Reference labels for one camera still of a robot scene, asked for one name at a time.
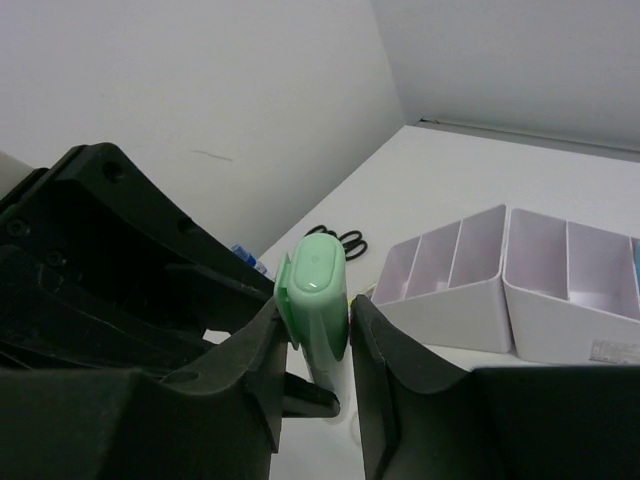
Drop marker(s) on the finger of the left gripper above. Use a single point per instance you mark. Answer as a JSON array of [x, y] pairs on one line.
[[303, 399]]

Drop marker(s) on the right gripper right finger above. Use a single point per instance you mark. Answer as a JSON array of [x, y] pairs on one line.
[[422, 417]]

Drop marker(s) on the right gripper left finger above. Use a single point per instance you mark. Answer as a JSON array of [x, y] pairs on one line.
[[217, 418]]

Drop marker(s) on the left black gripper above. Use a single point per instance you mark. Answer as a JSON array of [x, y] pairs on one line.
[[106, 271]]

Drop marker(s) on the green marker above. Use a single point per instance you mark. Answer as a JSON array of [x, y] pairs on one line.
[[337, 379]]

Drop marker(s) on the green marker cap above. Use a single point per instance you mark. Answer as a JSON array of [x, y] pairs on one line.
[[311, 296]]

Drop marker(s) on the blue marker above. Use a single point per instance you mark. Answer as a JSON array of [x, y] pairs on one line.
[[636, 259]]

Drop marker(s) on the clear glue bottle blue cap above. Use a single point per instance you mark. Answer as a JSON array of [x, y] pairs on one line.
[[249, 259]]

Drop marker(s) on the white organizer upright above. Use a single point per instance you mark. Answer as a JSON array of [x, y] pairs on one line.
[[572, 291]]

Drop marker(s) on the black handled scissors left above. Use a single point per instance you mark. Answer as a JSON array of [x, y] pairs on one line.
[[322, 229]]

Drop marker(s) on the black handled scissors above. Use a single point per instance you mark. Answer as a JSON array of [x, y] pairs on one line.
[[322, 229], [353, 243]]

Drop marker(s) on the black handled scissors right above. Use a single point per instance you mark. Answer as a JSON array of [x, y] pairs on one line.
[[353, 243]]

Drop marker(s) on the aluminium frame rail back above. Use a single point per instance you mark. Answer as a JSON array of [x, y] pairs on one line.
[[515, 130]]

